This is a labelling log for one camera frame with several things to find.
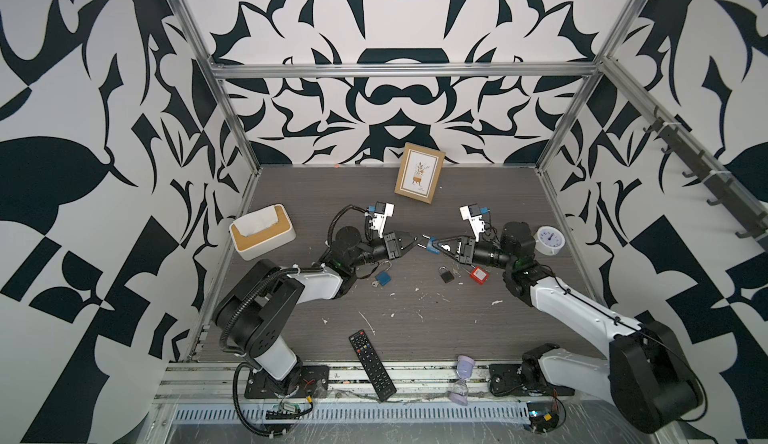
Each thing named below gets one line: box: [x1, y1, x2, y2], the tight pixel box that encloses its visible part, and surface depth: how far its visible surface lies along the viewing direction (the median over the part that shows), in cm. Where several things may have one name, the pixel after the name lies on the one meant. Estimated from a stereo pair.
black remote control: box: [348, 329, 397, 402], surface depth 77 cm
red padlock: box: [469, 266, 490, 286], surface depth 93 cm
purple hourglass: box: [448, 355, 475, 406], surface depth 75 cm
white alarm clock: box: [535, 226, 566, 256], surface depth 98 cm
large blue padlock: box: [376, 260, 392, 287], surface depth 94 cm
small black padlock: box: [439, 266, 455, 284], surface depth 93 cm
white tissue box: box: [229, 203, 296, 261], surface depth 97 cm
